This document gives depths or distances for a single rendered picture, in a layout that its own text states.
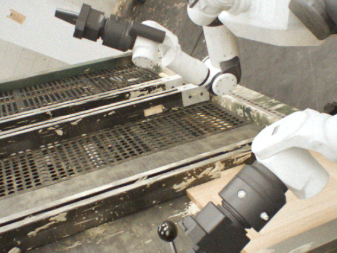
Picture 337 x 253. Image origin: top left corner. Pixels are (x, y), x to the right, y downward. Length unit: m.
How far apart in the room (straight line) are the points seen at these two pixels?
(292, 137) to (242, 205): 0.13
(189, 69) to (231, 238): 0.66
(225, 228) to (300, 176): 0.14
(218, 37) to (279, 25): 0.34
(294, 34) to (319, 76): 1.72
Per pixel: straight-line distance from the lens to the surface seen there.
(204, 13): 0.91
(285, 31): 0.88
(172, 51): 1.21
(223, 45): 1.21
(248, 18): 0.95
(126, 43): 1.14
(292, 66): 2.79
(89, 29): 1.13
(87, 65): 2.48
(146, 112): 1.65
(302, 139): 0.63
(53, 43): 4.89
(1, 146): 1.57
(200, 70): 1.24
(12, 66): 6.40
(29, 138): 1.57
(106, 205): 1.04
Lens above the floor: 1.85
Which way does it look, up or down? 29 degrees down
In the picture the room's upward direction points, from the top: 72 degrees counter-clockwise
